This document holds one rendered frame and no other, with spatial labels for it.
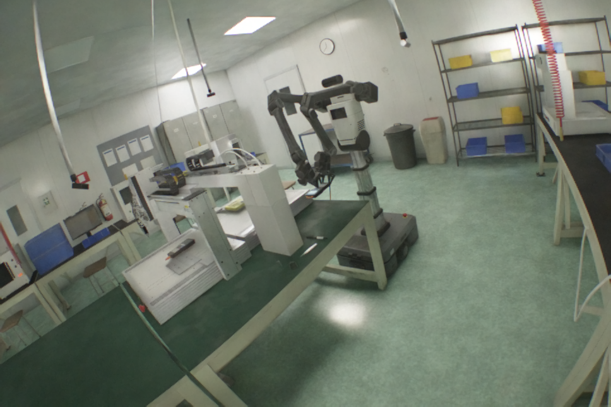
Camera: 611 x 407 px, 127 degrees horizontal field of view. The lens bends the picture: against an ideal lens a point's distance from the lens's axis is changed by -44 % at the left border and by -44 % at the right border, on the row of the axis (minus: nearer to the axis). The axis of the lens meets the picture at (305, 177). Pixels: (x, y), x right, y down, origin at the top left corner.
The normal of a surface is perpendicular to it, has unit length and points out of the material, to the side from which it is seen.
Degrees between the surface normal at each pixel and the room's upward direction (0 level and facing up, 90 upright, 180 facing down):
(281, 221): 90
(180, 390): 90
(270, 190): 90
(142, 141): 90
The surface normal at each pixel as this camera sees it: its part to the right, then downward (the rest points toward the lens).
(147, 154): 0.74, -0.04
